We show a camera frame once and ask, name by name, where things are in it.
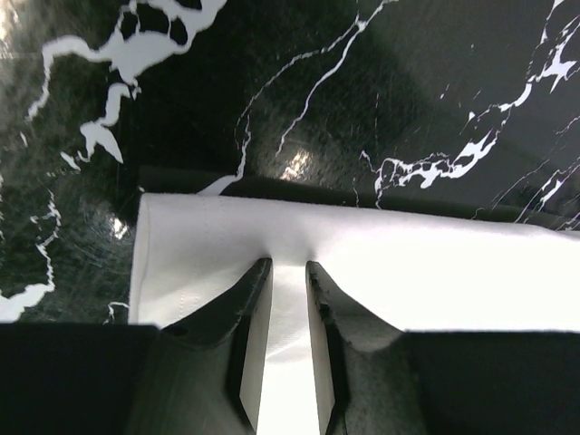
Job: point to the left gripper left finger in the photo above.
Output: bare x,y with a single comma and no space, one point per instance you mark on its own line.
203,374

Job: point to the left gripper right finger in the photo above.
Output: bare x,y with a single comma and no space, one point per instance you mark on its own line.
362,377

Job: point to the white t shirt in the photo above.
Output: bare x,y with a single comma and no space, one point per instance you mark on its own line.
418,272

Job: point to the black marble pattern mat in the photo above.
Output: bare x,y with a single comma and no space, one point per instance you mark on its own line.
459,108

